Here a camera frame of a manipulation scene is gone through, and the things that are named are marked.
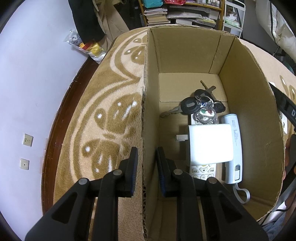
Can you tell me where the brown cardboard box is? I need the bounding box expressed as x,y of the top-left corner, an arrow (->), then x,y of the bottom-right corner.
142,25 -> 285,240

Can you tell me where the white power adapter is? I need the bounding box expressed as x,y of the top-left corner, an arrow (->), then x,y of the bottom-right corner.
176,123 -> 233,166

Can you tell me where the white remote control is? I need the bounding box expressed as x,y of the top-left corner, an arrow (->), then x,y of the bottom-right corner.
186,140 -> 217,180

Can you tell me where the beige brown patterned rug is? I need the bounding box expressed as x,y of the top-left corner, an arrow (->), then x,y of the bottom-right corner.
54,28 -> 295,240

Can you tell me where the bunch of black keys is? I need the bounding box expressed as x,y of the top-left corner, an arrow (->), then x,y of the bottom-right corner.
160,80 -> 226,125

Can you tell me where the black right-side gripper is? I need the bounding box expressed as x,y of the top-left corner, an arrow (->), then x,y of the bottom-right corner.
269,82 -> 295,134

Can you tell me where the plastic bag with yellow items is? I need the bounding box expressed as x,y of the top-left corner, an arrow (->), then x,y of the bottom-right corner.
64,29 -> 106,64

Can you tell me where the beige hanging coat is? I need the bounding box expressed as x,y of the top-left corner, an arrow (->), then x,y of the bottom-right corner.
92,0 -> 129,51

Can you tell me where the wooden bookshelf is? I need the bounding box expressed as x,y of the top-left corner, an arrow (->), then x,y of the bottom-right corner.
138,1 -> 226,30

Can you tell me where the white metal trolley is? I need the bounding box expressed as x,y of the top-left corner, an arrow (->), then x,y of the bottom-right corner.
222,0 -> 246,38

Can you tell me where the black hanging coat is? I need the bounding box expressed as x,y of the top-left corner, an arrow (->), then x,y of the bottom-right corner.
68,0 -> 105,44

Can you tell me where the stack of books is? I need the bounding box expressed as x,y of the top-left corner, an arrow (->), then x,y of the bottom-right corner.
144,8 -> 170,26

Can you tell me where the red patterned bag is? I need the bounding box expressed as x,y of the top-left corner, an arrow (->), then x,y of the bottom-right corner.
164,0 -> 186,6

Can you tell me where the teal bag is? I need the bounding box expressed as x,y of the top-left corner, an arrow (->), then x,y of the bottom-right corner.
142,0 -> 163,9

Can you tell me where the white handheld device with strap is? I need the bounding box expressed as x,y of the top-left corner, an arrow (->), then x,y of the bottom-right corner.
221,113 -> 250,204

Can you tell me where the lower wall socket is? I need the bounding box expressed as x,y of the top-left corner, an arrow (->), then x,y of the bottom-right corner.
20,159 -> 30,170

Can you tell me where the wall socket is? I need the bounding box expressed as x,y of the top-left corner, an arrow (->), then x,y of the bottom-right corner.
20,159 -> 30,170
23,133 -> 34,147

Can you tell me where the upper wall socket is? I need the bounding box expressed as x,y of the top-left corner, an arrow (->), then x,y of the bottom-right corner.
23,133 -> 34,147

